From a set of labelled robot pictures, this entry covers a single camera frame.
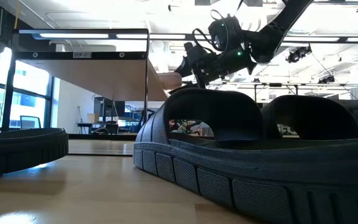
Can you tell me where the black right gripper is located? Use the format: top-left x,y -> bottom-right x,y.
168,42 -> 257,95

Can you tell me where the pink slide sandal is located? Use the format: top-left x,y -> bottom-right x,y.
158,72 -> 183,91

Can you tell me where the black slide sandal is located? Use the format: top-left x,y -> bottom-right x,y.
0,112 -> 70,180
261,95 -> 358,140
133,87 -> 358,224

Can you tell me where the wooden shelf with black frame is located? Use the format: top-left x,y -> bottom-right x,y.
0,28 -> 170,157

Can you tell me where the dark background cabinet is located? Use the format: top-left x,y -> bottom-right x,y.
93,96 -> 126,118

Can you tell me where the black background stand frame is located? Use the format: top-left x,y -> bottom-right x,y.
253,82 -> 300,103

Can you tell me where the black aluminium rig frame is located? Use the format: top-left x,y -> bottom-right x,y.
68,133 -> 139,141

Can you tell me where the large black ceiling camera rig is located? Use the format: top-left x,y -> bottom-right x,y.
286,45 -> 313,64

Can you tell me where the small black ceiling camera rig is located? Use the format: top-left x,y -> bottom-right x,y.
318,75 -> 336,85

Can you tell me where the yellow hanging cable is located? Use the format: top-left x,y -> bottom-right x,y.
13,0 -> 21,30

